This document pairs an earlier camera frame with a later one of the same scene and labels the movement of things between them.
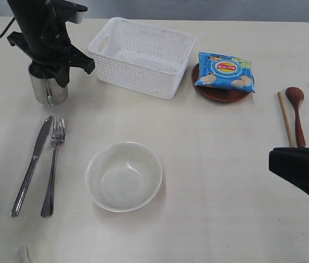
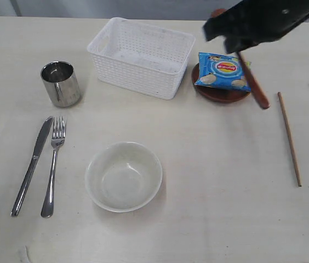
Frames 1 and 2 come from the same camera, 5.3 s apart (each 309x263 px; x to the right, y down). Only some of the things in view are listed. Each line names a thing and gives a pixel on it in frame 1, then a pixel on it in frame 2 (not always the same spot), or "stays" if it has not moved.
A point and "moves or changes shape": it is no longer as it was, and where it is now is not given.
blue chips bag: (218, 70) stays
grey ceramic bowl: (124, 177) stays
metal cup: (48, 91) moves or changes shape
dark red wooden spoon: (296, 95) -> (255, 82)
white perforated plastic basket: (142, 58) stays
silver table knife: (39, 147) stays
